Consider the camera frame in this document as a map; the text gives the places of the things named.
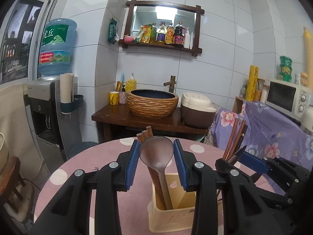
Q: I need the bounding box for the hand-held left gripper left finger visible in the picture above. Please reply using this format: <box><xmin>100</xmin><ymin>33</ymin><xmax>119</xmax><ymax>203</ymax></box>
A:
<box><xmin>32</xmin><ymin>139</ymin><xmax>140</xmax><ymax>235</ymax></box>

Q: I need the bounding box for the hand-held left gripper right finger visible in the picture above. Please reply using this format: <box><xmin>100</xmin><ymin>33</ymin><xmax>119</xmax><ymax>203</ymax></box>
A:
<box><xmin>174</xmin><ymin>139</ymin><xmax>284</xmax><ymax>235</ymax></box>

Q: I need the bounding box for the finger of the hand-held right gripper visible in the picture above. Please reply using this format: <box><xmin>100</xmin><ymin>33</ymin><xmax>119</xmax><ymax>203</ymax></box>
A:
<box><xmin>216</xmin><ymin>159</ymin><xmax>294</xmax><ymax>208</ymax></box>
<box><xmin>241</xmin><ymin>152</ymin><xmax>313</xmax><ymax>185</ymax></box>

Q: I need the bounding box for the large metal spoon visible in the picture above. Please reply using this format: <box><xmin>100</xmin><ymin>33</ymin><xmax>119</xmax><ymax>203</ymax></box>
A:
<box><xmin>139</xmin><ymin>136</ymin><xmax>174</xmax><ymax>210</ymax></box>

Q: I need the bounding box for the beige perforated utensil holder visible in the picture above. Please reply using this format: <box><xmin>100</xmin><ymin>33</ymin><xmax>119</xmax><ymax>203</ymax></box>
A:
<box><xmin>148</xmin><ymin>173</ymin><xmax>197</xmax><ymax>233</ymax></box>

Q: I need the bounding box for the purple floral cloth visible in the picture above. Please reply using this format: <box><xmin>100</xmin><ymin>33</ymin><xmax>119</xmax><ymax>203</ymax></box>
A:
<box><xmin>204</xmin><ymin>100</ymin><xmax>313</xmax><ymax>174</ymax></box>

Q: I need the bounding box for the dark wooden counter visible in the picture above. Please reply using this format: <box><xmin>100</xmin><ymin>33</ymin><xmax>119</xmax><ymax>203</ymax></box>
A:
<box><xmin>92</xmin><ymin>103</ymin><xmax>217</xmax><ymax>144</ymax></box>

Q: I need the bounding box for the dark blue trash bin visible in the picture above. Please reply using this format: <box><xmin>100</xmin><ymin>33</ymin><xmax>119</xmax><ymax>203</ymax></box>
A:
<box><xmin>68</xmin><ymin>141</ymin><xmax>98</xmax><ymax>159</ymax></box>

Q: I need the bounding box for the beige brown rice cooker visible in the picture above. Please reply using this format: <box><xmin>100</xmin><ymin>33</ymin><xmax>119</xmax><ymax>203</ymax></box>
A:
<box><xmin>180</xmin><ymin>92</ymin><xmax>218</xmax><ymax>129</ymax></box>

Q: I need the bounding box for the wooden box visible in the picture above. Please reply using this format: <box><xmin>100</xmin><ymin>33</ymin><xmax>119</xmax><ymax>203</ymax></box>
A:
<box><xmin>232</xmin><ymin>96</ymin><xmax>246</xmax><ymax>114</ymax></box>

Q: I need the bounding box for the woven pattern wash basin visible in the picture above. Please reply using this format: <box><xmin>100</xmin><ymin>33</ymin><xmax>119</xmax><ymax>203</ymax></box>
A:
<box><xmin>127</xmin><ymin>89</ymin><xmax>179</xmax><ymax>119</ymax></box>

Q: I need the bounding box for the white microwave oven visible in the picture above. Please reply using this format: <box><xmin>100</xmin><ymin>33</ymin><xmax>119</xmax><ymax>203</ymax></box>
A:
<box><xmin>265</xmin><ymin>80</ymin><xmax>309</xmax><ymax>120</ymax></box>

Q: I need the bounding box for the yellow cup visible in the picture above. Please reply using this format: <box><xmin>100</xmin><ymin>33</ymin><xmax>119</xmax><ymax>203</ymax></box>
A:
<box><xmin>109</xmin><ymin>91</ymin><xmax>120</xmax><ymax>105</ymax></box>

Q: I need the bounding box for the yellow printed roll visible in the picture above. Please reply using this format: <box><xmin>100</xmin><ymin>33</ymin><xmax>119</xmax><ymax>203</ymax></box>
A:
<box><xmin>245</xmin><ymin>65</ymin><xmax>260</xmax><ymax>102</ymax></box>

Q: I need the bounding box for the yellow pump soap bottle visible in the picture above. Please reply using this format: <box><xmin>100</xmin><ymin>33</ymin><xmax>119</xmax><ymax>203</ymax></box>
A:
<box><xmin>126</xmin><ymin>73</ymin><xmax>137</xmax><ymax>92</ymax></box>

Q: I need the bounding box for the brass faucet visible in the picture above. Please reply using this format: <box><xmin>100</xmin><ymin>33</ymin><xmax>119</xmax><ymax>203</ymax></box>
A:
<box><xmin>163</xmin><ymin>75</ymin><xmax>176</xmax><ymax>93</ymax></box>

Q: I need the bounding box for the stack of green bowls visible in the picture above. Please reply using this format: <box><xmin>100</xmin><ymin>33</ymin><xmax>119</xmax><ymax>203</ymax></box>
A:
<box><xmin>279</xmin><ymin>55</ymin><xmax>293</xmax><ymax>82</ymax></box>

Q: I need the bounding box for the grey water dispenser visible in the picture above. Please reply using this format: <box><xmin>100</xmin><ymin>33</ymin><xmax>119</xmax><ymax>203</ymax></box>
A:
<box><xmin>27</xmin><ymin>77</ymin><xmax>79</xmax><ymax>167</ymax></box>

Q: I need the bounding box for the dark wooden stool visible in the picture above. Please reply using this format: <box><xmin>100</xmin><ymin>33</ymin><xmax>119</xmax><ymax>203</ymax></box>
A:
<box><xmin>0</xmin><ymin>155</ymin><xmax>26</xmax><ymax>213</ymax></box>

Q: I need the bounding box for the white tall bottle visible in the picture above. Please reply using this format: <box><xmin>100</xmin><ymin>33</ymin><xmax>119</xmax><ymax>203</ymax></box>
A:
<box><xmin>183</xmin><ymin>27</ymin><xmax>191</xmax><ymax>49</ymax></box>

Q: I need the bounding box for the dark soy sauce bottle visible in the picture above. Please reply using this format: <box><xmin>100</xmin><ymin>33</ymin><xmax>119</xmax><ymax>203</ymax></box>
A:
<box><xmin>173</xmin><ymin>21</ymin><xmax>185</xmax><ymax>47</ymax></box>

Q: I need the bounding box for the yellow label brown bottle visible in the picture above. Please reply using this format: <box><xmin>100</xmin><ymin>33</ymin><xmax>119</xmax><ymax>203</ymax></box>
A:
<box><xmin>166</xmin><ymin>23</ymin><xmax>174</xmax><ymax>45</ymax></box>

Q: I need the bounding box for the yellow green seasoning packet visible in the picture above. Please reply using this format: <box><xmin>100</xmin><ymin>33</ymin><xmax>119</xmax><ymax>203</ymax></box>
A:
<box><xmin>134</xmin><ymin>24</ymin><xmax>152</xmax><ymax>43</ymax></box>

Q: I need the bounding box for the purple label oil bottle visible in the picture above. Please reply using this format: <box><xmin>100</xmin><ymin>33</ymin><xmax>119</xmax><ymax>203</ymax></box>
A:
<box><xmin>156</xmin><ymin>21</ymin><xmax>167</xmax><ymax>44</ymax></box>

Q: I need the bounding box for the blue water bottle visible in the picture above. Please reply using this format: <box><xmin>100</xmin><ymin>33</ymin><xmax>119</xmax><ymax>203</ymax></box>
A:
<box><xmin>38</xmin><ymin>18</ymin><xmax>77</xmax><ymax>77</ymax></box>

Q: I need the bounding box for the wooden framed mirror shelf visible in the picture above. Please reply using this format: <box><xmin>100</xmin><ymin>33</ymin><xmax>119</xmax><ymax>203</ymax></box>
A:
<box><xmin>119</xmin><ymin>0</ymin><xmax>204</xmax><ymax>58</ymax></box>

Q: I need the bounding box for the window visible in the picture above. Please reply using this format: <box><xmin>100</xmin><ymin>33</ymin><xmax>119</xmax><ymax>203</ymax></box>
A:
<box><xmin>0</xmin><ymin>0</ymin><xmax>58</xmax><ymax>85</ymax></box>

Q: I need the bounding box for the teal wall holder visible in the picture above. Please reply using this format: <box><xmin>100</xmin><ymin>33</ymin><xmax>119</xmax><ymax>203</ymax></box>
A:
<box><xmin>61</xmin><ymin>94</ymin><xmax>84</xmax><ymax>114</ymax></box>

